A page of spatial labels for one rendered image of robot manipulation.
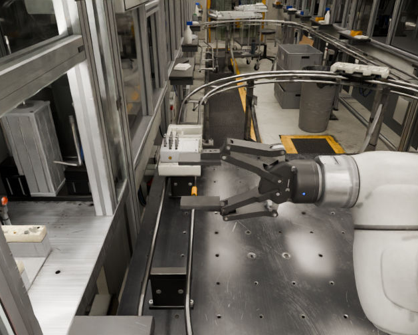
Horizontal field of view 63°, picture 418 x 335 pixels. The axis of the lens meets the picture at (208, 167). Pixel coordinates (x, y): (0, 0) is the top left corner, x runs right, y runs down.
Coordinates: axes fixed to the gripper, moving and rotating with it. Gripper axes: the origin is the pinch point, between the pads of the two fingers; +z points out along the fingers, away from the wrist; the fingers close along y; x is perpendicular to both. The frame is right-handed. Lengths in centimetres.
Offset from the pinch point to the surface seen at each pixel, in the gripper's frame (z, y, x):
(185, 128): 8, -25, -82
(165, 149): 12, -20, -52
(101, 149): 21.7, -3.2, -18.5
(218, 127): -13, -112, -290
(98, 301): 32, -57, -21
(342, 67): -98, -26, -195
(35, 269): 32.6, -21.0, -0.1
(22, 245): 35.9, -17.6, -3.4
